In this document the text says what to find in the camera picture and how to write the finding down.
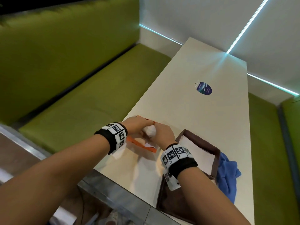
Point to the person's right hand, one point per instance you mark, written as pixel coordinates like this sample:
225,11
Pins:
165,137

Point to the blue cleaning cloth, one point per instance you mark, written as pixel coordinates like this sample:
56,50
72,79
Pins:
228,178

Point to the round purple sticker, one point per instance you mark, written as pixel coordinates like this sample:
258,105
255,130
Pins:
204,88

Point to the brown woven tissue box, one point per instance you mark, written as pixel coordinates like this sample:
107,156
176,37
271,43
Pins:
217,166

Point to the person's white shoe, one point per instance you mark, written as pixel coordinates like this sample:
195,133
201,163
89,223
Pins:
114,217

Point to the brown tissue box bottom lid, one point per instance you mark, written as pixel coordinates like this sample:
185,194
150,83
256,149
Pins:
171,203

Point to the white tissues stack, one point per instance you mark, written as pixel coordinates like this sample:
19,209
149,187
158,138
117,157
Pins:
199,156

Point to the upright white light strip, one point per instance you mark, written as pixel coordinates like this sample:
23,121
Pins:
247,24

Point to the person's right forearm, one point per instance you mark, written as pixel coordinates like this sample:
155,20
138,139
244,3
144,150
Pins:
208,201

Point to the person's left forearm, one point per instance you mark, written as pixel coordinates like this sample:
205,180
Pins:
51,182

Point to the person's left hand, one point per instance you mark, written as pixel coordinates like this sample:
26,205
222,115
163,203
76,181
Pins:
136,125

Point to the green upholstered bench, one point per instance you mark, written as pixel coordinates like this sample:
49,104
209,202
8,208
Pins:
70,77
274,166

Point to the black marker wristband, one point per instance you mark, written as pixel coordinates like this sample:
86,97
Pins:
107,137
184,166

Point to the orange plastic tissue pack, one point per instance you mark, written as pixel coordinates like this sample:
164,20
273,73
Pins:
140,144

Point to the level white light strip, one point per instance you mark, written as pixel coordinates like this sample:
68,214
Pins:
160,34
272,84

